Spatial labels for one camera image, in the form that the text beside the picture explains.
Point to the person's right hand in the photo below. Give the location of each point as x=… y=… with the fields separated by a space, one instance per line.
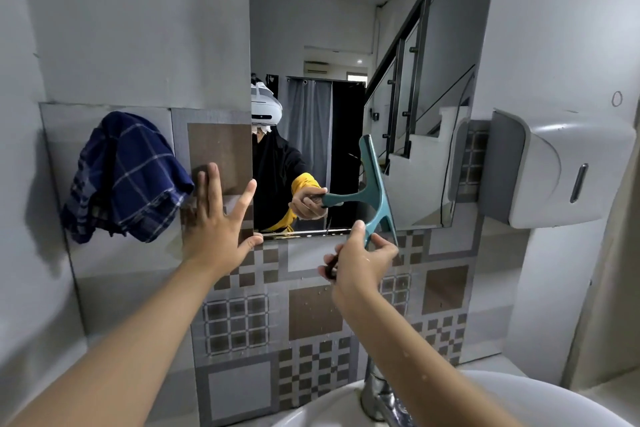
x=357 y=269

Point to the person's left hand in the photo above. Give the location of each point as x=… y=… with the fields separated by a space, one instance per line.
x=215 y=241

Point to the person's right thumb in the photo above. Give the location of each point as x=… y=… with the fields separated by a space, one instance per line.
x=330 y=264

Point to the person's left thumb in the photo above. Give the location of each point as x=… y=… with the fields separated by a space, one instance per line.
x=251 y=243

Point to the teal window squeegee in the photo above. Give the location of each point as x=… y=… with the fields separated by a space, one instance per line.
x=378 y=181

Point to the person's right forearm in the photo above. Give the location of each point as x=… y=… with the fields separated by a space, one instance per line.
x=415 y=366

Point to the person's left forearm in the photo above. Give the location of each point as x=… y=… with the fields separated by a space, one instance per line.
x=135 y=341

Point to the blue checked cloth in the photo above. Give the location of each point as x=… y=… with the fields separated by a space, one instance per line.
x=125 y=176

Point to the chrome faucet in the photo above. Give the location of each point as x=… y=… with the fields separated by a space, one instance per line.
x=377 y=399

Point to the white paper towel dispenser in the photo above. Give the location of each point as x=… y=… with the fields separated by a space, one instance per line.
x=550 y=166

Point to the white ceramic sink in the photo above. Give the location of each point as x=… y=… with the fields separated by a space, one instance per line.
x=540 y=401

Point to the frameless wall mirror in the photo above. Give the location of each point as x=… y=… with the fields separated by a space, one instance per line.
x=340 y=16

